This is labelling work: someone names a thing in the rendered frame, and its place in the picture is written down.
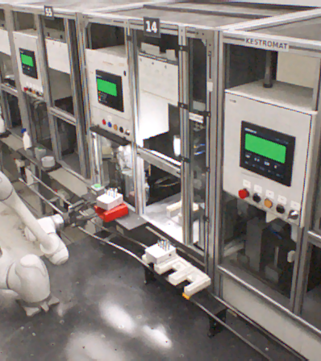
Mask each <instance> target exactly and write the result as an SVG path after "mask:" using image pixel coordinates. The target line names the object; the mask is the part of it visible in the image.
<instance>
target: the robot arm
mask: <svg viewBox="0 0 321 361"><path fill-rule="evenodd" d="M0 202H2V203H4V204H6V205H8V206H9V207H10V208H11V209H12V210H13V211H14V212H15V213H16V214H17V215H18V218H19V219H20V220H21V221H22V223H23V224H24V225H25V226H26V227H25V229H24V234H25V236H26V238H27V240H28V241H34V242H35V241H38V242H39V243H40V247H41V250H42V251H43V253H44V255H45V256H46V258H47V259H48V260H49V261H50V262H51V263H53V264H54V265H58V266H60V265H62V264H63V263H65V262H66V261H67V258H68V252H67V250H66V247H65V245H64V244H63V242H62V241H61V239H60V238H59V237H58V235H57V234H56V232H57V231H59V230H63V229H64V227H66V226H69V225H70V227H71V228H73V229H74V228H76V227H78V226H84V225H87V222H88V221H89V220H92V219H93V218H95V217H97V216H98V215H97V214H91V215H89V216H87V217H85V218H77V214H78V211H80V210H81V209H82V208H83V207H84V206H88V205H92V204H94V203H97V202H96V201H95V200H92V201H83V200H81V201H79V202H77V203H75V204H74V205H69V206H68V208H69V210H68V211H67V213H66V212H65V214H61V215H58V214H57V215H55V216H52V217H50V218H42V219H40V220H38V221H37V220H36V219H34V217H33V216H32V214H31V212H30V211H29V210H28V208H27V207H26V206H25V205H24V204H23V202H22V201H21V200H20V198H19V197H18V195H17V194H16V192H15V190H14V188H13V186H12V184H11V183H10V181H9V180H8V178H7V177H6V176H5V175H4V174H3V173H2V172H0ZM75 208H76V209H75ZM73 209H75V210H73ZM71 210H72V211H71ZM75 222H79V223H75ZM74 223H75V224H74ZM0 289H5V290H12V291H14V292H16V293H18V294H20V296H17V297H16V298H15V300H16V301H17V302H18V303H19V304H20V305H21V306H22V307H23V309H24V310H25V311H26V313H27V317H33V316H34V315H36V314H38V313H40V312H43V313H45V314H48V313H49V308H50V307H52V306H54V305H58V304H59V299H58V298H56V297H54V296H53V294H52V293H51V291H50V283H49V277H48V271H47V268H46V266H45V264H44V262H43V261H42V259H41V258H40V257H38V256H36V255H33V254H27V255H22V256H21V258H19V259H18V260H17V261H15V260H13V258H12V257H11V255H10V254H9V253H8V252H7V250H6V249H4V248H1V247H0Z"/></svg>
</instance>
